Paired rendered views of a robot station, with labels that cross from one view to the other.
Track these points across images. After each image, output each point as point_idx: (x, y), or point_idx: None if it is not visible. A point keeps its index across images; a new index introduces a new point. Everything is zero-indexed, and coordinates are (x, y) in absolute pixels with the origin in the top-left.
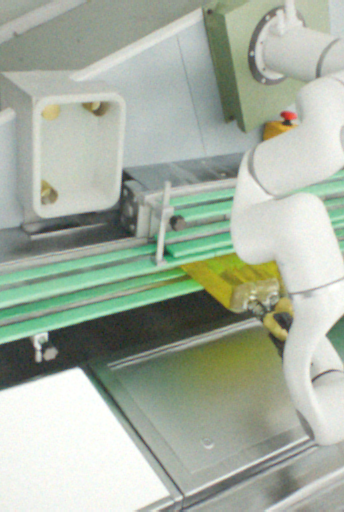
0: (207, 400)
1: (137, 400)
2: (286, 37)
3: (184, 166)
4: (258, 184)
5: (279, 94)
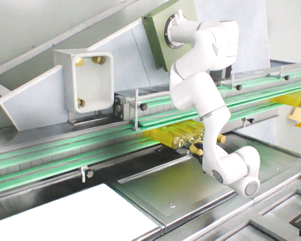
0: (168, 189)
1: (134, 193)
2: (180, 25)
3: (141, 89)
4: (179, 76)
5: (180, 53)
